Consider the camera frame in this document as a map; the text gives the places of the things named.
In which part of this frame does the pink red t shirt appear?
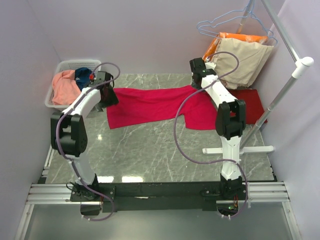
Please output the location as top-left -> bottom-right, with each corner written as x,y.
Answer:
106,85 -> 217,130

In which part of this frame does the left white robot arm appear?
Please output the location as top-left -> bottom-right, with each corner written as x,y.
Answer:
50,71 -> 119,201

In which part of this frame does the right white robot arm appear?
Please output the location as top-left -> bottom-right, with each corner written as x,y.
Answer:
189,57 -> 246,200

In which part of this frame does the orange hanging garment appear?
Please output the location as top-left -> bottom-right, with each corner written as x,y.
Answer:
201,31 -> 269,63

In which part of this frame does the dark blue t shirt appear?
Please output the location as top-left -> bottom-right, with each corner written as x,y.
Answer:
74,67 -> 92,90

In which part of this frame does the salmon pink t shirt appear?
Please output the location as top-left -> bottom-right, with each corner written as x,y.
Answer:
52,69 -> 81,105

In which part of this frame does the white plastic laundry basket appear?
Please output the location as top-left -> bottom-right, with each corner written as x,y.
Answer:
44,59 -> 101,111

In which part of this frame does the beige hanging garment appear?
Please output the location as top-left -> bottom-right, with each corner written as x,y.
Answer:
212,38 -> 274,90

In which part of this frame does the folded dark red t shirt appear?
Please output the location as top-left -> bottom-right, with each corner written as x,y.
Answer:
229,89 -> 265,125

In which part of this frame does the metal clothes rack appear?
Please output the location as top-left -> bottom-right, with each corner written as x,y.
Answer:
201,0 -> 315,157

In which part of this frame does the black base beam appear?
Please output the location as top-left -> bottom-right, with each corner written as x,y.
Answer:
69,181 -> 248,216

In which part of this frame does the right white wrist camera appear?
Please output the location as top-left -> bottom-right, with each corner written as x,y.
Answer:
205,61 -> 217,70

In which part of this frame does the blue wire hanger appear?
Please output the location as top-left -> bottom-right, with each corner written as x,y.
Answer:
196,0 -> 278,46

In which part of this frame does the aluminium rail frame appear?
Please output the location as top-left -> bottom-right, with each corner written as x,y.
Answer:
13,181 -> 302,240

